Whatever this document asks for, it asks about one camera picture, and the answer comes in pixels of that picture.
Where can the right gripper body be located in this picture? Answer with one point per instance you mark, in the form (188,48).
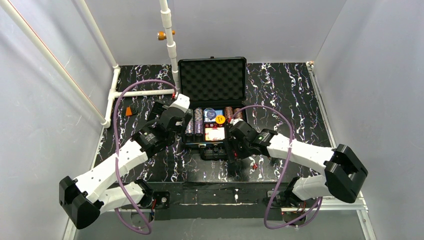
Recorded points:
(232,131)

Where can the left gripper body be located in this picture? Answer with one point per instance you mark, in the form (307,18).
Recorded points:
(180,120)

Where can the black poker set case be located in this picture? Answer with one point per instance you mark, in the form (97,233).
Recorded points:
(212,83)

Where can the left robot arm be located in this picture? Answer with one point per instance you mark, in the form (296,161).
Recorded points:
(89,195)

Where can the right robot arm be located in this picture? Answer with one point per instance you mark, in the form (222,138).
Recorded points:
(341,173)

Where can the blue orange purple chip stack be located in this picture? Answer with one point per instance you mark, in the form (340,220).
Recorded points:
(198,122)

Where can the blue green yellow chip stack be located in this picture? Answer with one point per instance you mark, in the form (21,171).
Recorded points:
(190,128)

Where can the red dice row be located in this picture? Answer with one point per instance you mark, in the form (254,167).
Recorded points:
(211,125)

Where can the blue playing card deck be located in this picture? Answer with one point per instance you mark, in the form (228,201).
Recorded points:
(218,111)

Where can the red playing card deck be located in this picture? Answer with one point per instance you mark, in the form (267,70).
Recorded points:
(214,134)

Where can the yellow big blind button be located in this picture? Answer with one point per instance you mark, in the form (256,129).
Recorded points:
(220,119)

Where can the orange black chip stack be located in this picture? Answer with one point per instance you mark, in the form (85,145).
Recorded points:
(228,113)

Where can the orange black small clip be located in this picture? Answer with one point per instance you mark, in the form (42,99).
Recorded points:
(129,112)

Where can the orange knob on pipe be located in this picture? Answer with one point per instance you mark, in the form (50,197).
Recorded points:
(161,36)

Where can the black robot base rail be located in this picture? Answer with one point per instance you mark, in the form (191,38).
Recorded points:
(210,200)

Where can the white pvc pipe frame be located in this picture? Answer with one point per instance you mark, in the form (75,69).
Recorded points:
(67,37)

